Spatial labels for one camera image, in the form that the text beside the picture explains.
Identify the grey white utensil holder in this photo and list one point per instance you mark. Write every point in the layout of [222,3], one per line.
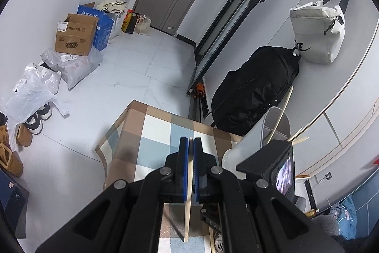
[251,137]

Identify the grey plastic mailer bag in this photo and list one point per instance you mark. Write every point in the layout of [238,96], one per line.
[78,69]

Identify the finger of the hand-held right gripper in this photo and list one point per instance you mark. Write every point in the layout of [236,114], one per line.
[210,216]

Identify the white wardrobe with wooden trim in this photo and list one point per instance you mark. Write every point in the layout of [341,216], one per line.
[355,137]

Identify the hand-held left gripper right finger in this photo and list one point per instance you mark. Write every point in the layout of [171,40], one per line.
[197,170]

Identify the clear bag with beige contents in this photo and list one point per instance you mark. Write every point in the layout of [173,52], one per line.
[143,25]

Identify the checked tablecloth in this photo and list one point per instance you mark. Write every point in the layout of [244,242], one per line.
[148,137]

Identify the black white sneaker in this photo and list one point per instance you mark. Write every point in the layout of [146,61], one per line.
[33,124]
[44,114]

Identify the dark blue shoebox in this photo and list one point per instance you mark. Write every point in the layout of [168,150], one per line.
[13,202]

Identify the cream cloth bag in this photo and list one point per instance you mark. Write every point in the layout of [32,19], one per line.
[112,6]

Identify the black backpack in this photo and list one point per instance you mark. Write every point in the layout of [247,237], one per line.
[254,87]

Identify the wooden chopstick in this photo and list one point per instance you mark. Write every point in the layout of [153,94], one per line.
[281,112]
[296,133]
[189,211]

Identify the wall socket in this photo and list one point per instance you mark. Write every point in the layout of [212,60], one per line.
[327,176]

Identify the tan boot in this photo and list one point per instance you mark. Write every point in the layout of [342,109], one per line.
[24,136]
[11,161]

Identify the blue cardboard box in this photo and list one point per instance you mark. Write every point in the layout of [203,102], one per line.
[103,30]

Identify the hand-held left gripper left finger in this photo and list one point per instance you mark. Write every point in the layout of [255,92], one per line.
[184,170]

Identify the black framed glass door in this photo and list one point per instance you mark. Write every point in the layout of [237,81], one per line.
[231,18]

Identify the orange black tool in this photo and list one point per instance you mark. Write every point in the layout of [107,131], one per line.
[199,90]

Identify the white plastic bag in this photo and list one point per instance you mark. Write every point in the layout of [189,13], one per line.
[117,23]

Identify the red packet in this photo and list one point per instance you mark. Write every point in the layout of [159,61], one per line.
[129,11]

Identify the clear plastic bag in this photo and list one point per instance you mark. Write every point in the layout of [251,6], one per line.
[26,96]

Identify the light blue garment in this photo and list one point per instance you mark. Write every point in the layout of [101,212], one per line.
[346,214]

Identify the brown cardboard box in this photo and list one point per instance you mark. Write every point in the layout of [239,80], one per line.
[75,36]

